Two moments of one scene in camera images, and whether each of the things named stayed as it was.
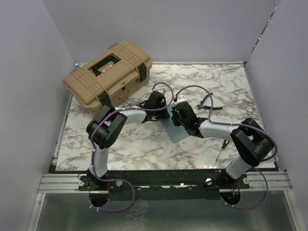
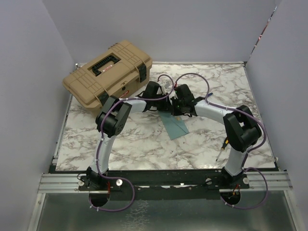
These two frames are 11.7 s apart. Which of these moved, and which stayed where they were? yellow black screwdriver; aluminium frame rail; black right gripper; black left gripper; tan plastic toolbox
Moved: black left gripper; black right gripper
Stayed: yellow black screwdriver; tan plastic toolbox; aluminium frame rail
